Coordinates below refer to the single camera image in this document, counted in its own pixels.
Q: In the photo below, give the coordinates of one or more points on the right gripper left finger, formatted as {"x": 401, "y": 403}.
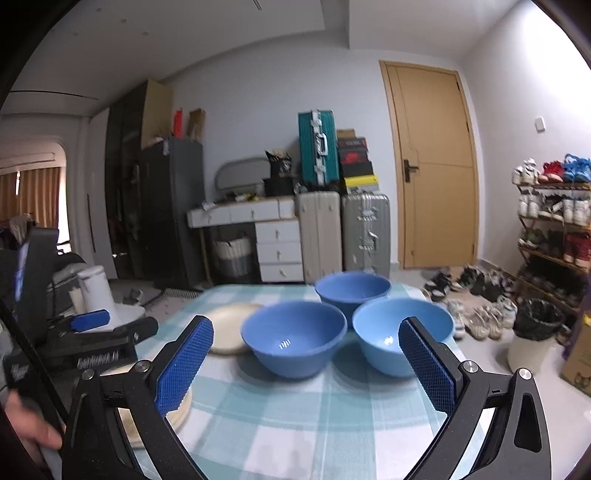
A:
{"x": 151, "y": 389}

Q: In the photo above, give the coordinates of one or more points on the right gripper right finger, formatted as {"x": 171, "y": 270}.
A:
{"x": 461, "y": 390}

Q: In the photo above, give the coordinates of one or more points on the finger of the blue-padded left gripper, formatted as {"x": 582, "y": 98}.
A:
{"x": 89, "y": 321}

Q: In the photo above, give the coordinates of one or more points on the blue bowl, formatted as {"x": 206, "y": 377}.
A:
{"x": 377, "y": 325}
{"x": 349, "y": 290}
{"x": 295, "y": 339}

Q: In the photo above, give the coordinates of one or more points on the person left hand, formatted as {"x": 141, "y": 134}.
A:
{"x": 33, "y": 431}

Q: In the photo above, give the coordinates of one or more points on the white cylindrical appliance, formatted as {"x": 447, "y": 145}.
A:
{"x": 97, "y": 294}

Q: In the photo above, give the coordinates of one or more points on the white bin black bag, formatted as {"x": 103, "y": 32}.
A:
{"x": 537, "y": 322}

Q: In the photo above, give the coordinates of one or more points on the cardboard box on floor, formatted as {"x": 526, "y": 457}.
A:
{"x": 577, "y": 368}

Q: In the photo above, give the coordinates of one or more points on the teal checked tablecloth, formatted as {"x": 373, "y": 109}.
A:
{"x": 348, "y": 422}

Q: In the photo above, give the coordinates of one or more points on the woven laundry basket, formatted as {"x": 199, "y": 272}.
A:
{"x": 233, "y": 257}

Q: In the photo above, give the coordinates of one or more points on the black refrigerator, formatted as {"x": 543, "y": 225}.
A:
{"x": 171, "y": 184}

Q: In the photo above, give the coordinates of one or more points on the silver suitcase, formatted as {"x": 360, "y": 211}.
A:
{"x": 366, "y": 233}

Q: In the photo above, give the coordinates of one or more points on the white drawer desk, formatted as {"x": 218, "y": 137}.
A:
{"x": 277, "y": 234}

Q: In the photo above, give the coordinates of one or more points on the shoe rack with shoes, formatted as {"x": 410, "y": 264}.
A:
{"x": 554, "y": 212}

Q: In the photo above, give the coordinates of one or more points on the beige suitcase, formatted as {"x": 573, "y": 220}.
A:
{"x": 319, "y": 214}

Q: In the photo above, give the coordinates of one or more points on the stack of shoe boxes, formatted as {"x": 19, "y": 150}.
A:
{"x": 356, "y": 169}

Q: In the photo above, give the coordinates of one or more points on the wooden door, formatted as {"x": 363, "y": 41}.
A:
{"x": 436, "y": 166}

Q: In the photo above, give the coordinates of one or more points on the teal suitcase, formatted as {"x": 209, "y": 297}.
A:
{"x": 318, "y": 148}

